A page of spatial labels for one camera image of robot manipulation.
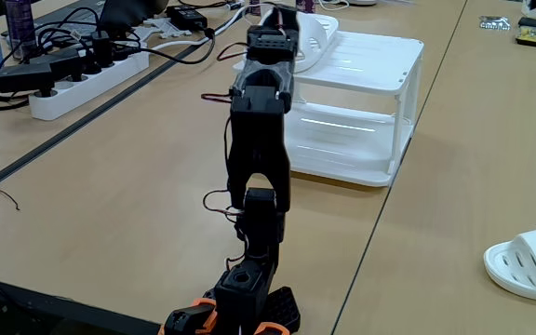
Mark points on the white slipper with dog print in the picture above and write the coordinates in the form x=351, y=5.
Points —
x=528, y=274
x=317, y=39

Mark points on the white two-tier shoe rack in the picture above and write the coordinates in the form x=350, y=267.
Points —
x=361, y=60

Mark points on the white paper cup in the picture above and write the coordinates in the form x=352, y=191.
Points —
x=264, y=14

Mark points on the black power brick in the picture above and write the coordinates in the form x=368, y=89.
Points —
x=185, y=17

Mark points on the black plug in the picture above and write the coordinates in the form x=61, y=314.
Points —
x=102, y=49

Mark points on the white power strip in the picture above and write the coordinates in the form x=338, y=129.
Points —
x=86, y=88

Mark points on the black power adapter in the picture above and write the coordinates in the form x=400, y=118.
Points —
x=58, y=60
x=23, y=76

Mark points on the tall purple drink can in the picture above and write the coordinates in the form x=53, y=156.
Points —
x=20, y=28

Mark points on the orange and black clamp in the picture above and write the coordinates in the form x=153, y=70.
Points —
x=272, y=329
x=179, y=321

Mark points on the white printed bracket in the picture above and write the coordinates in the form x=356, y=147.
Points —
x=143, y=33
x=168, y=28

